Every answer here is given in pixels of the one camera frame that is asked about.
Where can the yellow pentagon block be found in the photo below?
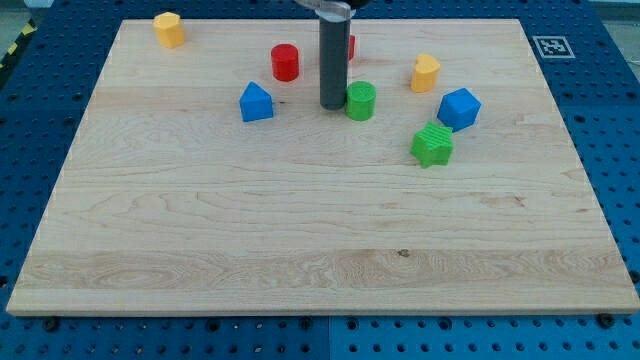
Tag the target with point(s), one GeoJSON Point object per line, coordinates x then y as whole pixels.
{"type": "Point", "coordinates": [169, 29]}

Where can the yellow heart block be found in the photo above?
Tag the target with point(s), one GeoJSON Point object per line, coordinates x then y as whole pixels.
{"type": "Point", "coordinates": [425, 73]}

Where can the blue cube block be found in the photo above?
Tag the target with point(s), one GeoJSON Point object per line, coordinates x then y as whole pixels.
{"type": "Point", "coordinates": [459, 109]}

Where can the green star block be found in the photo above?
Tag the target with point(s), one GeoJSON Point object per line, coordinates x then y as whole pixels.
{"type": "Point", "coordinates": [433, 145]}

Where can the black bolt front right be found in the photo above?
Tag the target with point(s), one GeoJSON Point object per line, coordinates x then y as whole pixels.
{"type": "Point", "coordinates": [605, 320]}

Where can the black bolt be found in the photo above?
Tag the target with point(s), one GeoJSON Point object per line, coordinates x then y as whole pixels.
{"type": "Point", "coordinates": [50, 324]}
{"type": "Point", "coordinates": [605, 320]}

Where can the blue triangular prism block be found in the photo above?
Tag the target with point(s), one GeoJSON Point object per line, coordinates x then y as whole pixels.
{"type": "Point", "coordinates": [255, 103]}

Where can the red block behind stick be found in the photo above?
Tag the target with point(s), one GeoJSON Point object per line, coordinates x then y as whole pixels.
{"type": "Point", "coordinates": [351, 48]}

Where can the red cylinder block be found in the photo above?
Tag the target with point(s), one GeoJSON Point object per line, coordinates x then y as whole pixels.
{"type": "Point", "coordinates": [285, 62]}

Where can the black bolt front left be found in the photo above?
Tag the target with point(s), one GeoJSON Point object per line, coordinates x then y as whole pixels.
{"type": "Point", "coordinates": [50, 324]}

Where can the white fiducial marker tag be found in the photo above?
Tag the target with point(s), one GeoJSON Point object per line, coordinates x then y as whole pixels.
{"type": "Point", "coordinates": [553, 47]}

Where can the light wooden board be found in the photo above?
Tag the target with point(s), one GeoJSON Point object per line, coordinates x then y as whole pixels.
{"type": "Point", "coordinates": [168, 204]}

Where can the green cylinder block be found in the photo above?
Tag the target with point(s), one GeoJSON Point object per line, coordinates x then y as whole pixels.
{"type": "Point", "coordinates": [361, 98]}

